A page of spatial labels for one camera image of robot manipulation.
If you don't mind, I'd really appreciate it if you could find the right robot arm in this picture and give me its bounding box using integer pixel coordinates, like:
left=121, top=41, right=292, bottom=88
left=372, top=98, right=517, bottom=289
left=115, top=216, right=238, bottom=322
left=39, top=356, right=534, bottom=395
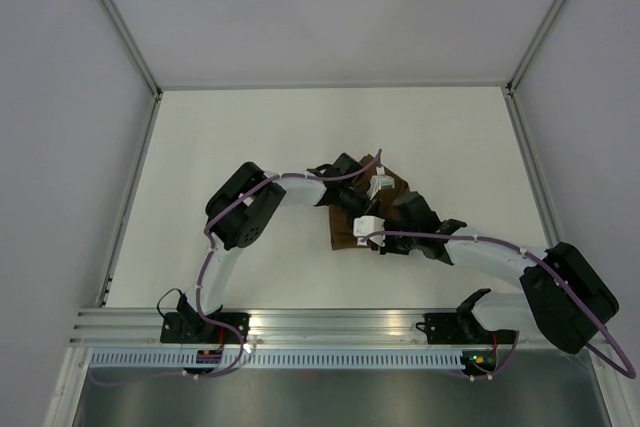
left=354, top=192, right=619, bottom=354

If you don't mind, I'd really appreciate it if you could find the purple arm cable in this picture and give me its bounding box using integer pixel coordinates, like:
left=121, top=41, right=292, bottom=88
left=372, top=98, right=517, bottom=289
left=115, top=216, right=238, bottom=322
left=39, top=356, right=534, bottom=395
left=364, top=230, right=637, bottom=383
left=89, top=147, right=384, bottom=388

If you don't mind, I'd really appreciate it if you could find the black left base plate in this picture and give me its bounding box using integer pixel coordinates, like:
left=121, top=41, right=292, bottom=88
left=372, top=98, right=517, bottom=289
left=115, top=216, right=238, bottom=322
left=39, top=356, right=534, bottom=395
left=160, top=311, right=250, bottom=345

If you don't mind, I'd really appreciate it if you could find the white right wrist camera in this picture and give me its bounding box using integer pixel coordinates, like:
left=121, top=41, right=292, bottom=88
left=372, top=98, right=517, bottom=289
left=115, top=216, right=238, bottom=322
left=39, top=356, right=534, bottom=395
left=352, top=215, right=385, bottom=247

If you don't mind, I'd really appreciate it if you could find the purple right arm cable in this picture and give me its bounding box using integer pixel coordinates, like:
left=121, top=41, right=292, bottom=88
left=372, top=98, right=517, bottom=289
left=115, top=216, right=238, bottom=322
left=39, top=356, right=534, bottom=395
left=364, top=230, right=637, bottom=383

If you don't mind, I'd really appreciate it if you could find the aluminium front mounting rail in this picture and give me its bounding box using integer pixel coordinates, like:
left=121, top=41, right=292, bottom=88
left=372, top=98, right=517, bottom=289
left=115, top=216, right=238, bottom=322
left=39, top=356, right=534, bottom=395
left=69, top=307, right=615, bottom=350

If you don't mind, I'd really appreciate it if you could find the brown cloth napkin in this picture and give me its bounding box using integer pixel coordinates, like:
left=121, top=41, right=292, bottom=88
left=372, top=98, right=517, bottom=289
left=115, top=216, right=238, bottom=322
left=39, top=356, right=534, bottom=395
left=319, top=164, right=409, bottom=250

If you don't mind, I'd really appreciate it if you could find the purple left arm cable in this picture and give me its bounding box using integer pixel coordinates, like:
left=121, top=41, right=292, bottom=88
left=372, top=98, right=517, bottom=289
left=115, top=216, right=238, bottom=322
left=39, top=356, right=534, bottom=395
left=89, top=147, right=384, bottom=388

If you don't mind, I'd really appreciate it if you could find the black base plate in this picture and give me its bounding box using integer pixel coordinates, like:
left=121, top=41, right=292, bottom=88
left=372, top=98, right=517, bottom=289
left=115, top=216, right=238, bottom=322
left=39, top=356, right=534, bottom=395
left=415, top=312, right=516, bottom=345
left=160, top=311, right=250, bottom=345

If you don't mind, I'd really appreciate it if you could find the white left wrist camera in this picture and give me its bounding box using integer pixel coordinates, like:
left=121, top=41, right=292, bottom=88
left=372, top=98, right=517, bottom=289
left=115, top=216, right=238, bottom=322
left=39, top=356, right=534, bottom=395
left=367, top=166, right=395, bottom=199

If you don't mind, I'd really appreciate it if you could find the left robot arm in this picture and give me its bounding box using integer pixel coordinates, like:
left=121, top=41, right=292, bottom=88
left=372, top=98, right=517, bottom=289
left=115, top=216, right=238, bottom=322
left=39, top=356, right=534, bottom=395
left=177, top=153, right=397, bottom=343

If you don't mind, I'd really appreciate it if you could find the aluminium frame rail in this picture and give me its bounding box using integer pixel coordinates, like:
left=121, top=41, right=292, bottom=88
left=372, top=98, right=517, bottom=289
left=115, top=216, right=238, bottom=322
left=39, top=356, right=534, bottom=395
left=503, top=0, right=569, bottom=97

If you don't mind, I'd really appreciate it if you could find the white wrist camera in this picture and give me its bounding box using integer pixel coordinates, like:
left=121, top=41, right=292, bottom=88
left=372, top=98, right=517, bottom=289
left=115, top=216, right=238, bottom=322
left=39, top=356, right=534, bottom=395
left=367, top=166, right=395, bottom=199
left=352, top=215, right=385, bottom=247

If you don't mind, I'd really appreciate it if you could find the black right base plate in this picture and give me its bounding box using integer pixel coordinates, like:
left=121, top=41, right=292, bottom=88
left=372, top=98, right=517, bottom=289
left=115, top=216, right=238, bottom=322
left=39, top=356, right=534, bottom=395
left=415, top=312, right=516, bottom=345

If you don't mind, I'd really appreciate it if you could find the white slotted cable duct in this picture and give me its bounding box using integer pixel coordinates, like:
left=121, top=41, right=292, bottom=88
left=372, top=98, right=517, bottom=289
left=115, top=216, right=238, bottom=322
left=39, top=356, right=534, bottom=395
left=89, top=348, right=464, bottom=370

